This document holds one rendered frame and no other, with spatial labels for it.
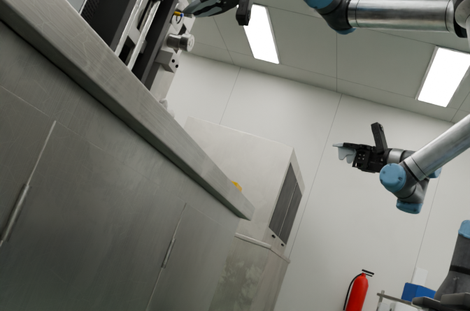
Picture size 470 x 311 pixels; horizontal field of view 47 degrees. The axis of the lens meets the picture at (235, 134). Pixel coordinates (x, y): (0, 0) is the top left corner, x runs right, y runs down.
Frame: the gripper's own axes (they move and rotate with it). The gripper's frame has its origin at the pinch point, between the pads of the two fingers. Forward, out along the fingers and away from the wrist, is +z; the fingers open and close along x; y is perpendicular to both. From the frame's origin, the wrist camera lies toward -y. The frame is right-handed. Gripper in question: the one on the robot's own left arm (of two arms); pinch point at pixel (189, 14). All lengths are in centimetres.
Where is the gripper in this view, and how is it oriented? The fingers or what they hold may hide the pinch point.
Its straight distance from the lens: 138.6
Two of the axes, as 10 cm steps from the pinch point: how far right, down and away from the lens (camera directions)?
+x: -1.8, -2.8, -9.4
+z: -9.2, 3.8, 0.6
